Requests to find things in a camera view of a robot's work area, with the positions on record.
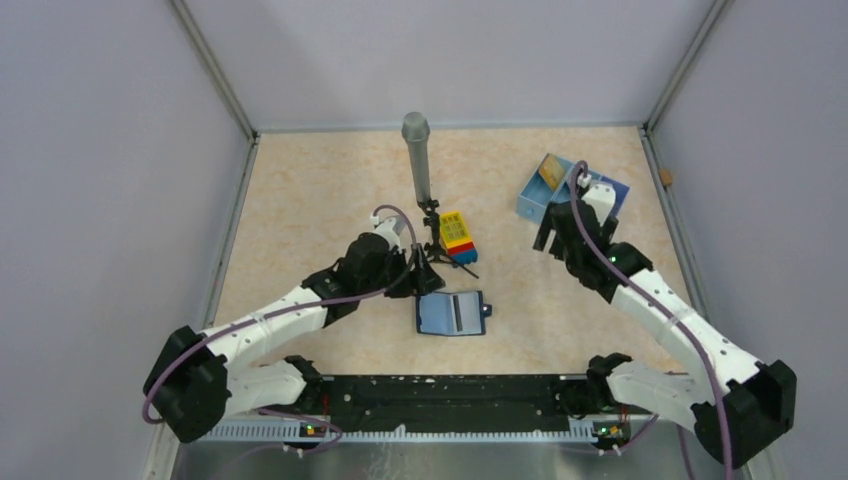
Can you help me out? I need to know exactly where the dark blue card holder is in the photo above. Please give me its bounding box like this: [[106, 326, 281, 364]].
[[415, 290, 494, 337]]

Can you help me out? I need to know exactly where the black tripod stand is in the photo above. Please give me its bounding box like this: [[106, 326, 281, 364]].
[[419, 199, 479, 279]]

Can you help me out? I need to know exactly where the small wooden knob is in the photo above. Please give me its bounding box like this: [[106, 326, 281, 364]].
[[658, 168, 673, 188]]

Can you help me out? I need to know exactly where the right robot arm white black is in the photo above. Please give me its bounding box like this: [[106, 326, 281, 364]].
[[533, 200, 798, 470]]

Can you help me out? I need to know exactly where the aluminium frame front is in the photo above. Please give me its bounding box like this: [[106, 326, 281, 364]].
[[145, 405, 724, 479]]

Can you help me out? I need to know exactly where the purple drawer right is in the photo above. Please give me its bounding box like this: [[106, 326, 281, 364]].
[[599, 176, 630, 218]]

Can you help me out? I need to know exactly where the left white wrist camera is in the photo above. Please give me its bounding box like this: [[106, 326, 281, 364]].
[[370, 213, 407, 249]]

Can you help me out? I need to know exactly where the gold credit card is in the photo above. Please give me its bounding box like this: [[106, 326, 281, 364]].
[[537, 153, 567, 192]]

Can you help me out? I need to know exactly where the white cable duct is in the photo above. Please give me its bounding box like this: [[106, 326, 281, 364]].
[[200, 420, 598, 443]]

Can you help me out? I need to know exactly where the yellow red blue toy block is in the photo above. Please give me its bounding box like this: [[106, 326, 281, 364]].
[[440, 211, 479, 265]]

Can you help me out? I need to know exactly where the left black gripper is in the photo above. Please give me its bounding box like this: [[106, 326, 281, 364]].
[[359, 242, 444, 298]]

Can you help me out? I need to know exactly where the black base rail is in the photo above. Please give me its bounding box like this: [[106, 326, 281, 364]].
[[258, 374, 654, 435]]

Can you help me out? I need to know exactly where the grey microphone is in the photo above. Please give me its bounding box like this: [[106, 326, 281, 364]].
[[401, 111, 432, 205]]

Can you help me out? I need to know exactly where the light blue drawer left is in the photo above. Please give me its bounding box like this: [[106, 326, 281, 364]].
[[515, 155, 574, 224]]

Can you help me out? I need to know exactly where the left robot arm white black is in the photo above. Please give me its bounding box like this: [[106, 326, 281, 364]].
[[142, 233, 445, 443]]

